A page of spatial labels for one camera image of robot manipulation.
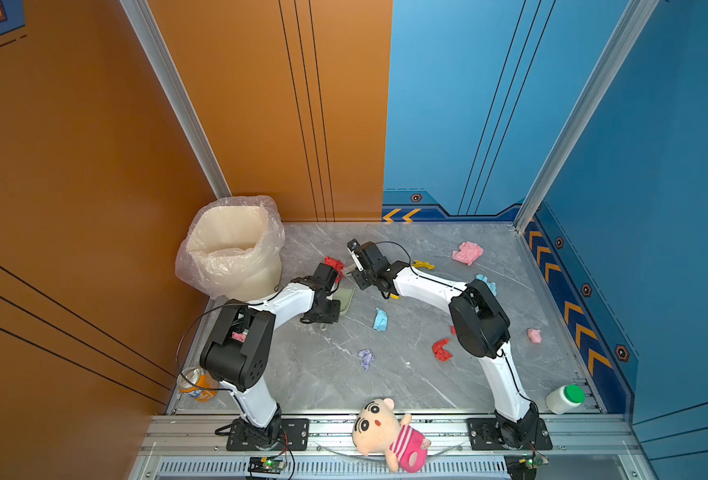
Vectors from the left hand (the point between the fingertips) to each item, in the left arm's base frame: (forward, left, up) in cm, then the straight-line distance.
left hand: (331, 314), depth 94 cm
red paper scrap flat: (-20, -28, +31) cm, 46 cm away
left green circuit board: (-39, +15, -3) cm, 42 cm away
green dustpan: (+7, -4, -1) cm, 8 cm away
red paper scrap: (+18, -1, +2) cm, 18 cm away
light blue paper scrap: (-3, -15, +1) cm, 16 cm away
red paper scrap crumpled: (-13, -33, +1) cm, 35 cm away
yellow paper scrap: (-7, -18, +23) cm, 30 cm away
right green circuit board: (-39, -49, -2) cm, 63 cm away
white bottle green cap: (-26, -59, +8) cm, 65 cm away
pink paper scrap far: (+25, -48, +2) cm, 54 cm away
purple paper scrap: (-14, -11, +1) cm, 18 cm away
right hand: (+14, -9, +6) cm, 17 cm away
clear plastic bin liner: (+1, +37, +22) cm, 43 cm away
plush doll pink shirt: (-33, -14, +8) cm, 37 cm away
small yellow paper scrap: (+20, -31, 0) cm, 37 cm away
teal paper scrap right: (+11, -53, +1) cm, 54 cm away
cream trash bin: (+5, +24, +25) cm, 35 cm away
